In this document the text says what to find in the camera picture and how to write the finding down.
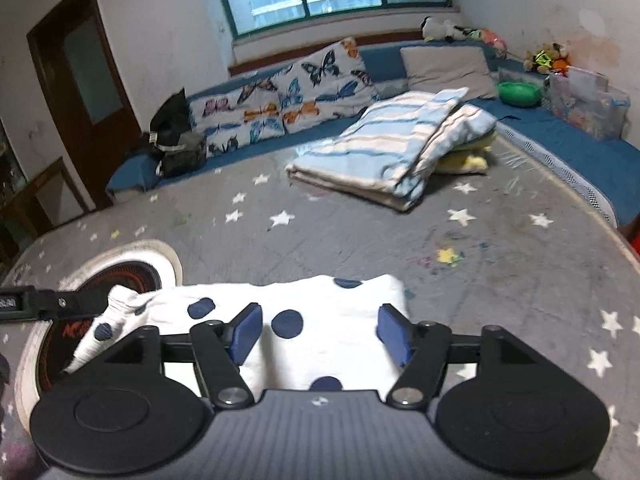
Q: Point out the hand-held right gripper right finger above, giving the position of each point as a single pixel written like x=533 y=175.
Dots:
x=392 y=335

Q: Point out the dark green bag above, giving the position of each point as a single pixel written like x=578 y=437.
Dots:
x=182 y=155

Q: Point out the butterfly print pillow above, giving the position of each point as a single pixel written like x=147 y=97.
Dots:
x=280 y=95

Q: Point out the clear plastic storage box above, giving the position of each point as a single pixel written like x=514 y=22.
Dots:
x=585 y=102

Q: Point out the round white-rimmed rug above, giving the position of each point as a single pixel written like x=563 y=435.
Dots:
x=130 y=252

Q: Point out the green bowl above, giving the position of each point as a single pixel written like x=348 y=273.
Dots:
x=520 y=94

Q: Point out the white black plush toy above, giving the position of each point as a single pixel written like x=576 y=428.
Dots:
x=440 y=29

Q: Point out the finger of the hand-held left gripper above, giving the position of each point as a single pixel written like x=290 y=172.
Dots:
x=60 y=302

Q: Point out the blue bed border cushion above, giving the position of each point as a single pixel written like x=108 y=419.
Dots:
x=575 y=150

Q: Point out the yellow orange plush toys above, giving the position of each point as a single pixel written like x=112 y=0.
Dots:
x=547 y=59

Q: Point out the low wooden cabinet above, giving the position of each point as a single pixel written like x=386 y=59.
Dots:
x=45 y=195

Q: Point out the grey pillow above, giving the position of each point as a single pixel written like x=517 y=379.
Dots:
x=445 y=67

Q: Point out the white navy polka dot garment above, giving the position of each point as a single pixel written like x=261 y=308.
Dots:
x=325 y=305

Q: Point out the pink plush toy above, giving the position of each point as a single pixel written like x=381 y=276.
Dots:
x=487 y=40

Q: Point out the striped light blue blanket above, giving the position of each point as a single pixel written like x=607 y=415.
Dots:
x=380 y=145

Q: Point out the grey star print mat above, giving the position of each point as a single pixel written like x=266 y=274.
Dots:
x=350 y=240

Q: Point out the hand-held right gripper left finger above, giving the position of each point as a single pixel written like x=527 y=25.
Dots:
x=247 y=335

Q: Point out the black bag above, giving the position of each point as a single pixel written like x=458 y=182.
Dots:
x=170 y=112

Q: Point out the brown wooden door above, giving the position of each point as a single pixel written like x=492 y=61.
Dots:
x=115 y=135

